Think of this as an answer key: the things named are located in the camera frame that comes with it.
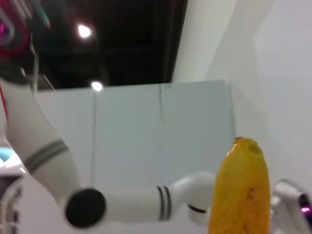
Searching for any yellow banana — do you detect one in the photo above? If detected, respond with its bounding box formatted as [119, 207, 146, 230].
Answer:
[208, 136, 272, 234]

